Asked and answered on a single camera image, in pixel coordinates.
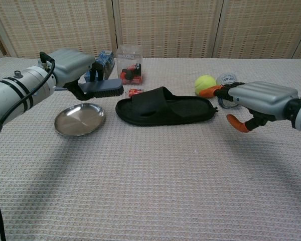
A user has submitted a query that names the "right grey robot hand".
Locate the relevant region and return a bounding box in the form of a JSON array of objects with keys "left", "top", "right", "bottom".
[{"left": 199, "top": 81, "right": 300, "bottom": 133}]

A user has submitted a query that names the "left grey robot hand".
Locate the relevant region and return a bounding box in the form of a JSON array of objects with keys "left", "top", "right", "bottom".
[{"left": 50, "top": 48, "right": 103, "bottom": 101}]

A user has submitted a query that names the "grey brush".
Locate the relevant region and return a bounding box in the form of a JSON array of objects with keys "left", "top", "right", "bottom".
[{"left": 56, "top": 78, "right": 124, "bottom": 98}]

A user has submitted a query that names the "blue cardboard box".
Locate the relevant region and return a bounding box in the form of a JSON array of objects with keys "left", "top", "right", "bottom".
[{"left": 84, "top": 50, "right": 115, "bottom": 84}]

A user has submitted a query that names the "blue drink can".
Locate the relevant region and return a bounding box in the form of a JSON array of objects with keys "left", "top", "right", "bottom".
[{"left": 216, "top": 72, "right": 243, "bottom": 110}]

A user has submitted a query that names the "round steel plate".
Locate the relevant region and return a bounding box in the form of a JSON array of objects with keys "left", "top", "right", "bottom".
[{"left": 54, "top": 102, "right": 107, "bottom": 137}]

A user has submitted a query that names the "clear plastic box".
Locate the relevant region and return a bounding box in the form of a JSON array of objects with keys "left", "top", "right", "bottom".
[{"left": 116, "top": 44, "right": 144, "bottom": 86}]

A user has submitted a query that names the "yellow tennis ball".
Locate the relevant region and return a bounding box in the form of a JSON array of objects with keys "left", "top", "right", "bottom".
[{"left": 194, "top": 74, "right": 218, "bottom": 96}]

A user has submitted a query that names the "small red packet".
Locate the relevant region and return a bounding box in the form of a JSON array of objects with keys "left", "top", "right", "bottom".
[{"left": 126, "top": 87, "right": 144, "bottom": 97}]

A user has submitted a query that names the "black slipper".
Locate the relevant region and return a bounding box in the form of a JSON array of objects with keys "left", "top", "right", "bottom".
[{"left": 115, "top": 86, "right": 219, "bottom": 127}]

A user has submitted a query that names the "woven bamboo folding screen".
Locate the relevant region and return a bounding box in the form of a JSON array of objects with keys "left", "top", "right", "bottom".
[{"left": 0, "top": 0, "right": 301, "bottom": 60}]

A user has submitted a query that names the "beige woven tablecloth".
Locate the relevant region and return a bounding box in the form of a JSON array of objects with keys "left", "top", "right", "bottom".
[{"left": 0, "top": 57, "right": 301, "bottom": 241}]

